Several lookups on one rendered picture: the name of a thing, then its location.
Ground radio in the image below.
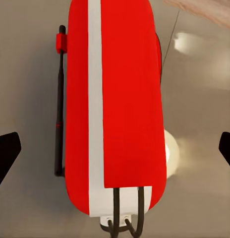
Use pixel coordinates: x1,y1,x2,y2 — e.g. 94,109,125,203
54,0,167,238

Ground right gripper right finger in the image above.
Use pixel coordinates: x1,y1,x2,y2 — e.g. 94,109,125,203
219,131,230,165

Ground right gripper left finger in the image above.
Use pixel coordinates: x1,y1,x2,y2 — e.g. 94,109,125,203
0,132,21,184

